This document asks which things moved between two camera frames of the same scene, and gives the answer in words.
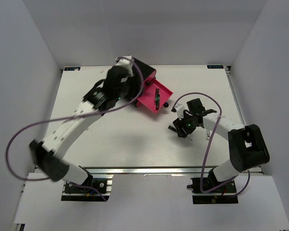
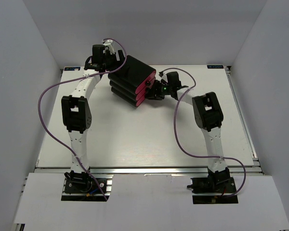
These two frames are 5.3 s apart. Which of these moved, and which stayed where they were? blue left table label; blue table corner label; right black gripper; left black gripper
Moved: left black gripper; right black gripper
Stayed: blue left table label; blue table corner label
